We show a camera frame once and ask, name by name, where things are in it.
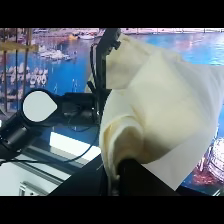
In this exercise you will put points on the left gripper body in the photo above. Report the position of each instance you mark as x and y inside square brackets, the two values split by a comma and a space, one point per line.
[81, 106]

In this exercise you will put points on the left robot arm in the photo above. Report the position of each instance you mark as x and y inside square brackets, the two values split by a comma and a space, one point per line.
[16, 131]

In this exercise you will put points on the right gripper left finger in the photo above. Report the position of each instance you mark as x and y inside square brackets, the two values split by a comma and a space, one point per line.
[90, 181]

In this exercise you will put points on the cream garment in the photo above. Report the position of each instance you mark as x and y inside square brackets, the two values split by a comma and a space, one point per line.
[166, 110]

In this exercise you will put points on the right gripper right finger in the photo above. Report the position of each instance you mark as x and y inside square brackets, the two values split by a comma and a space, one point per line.
[136, 180]

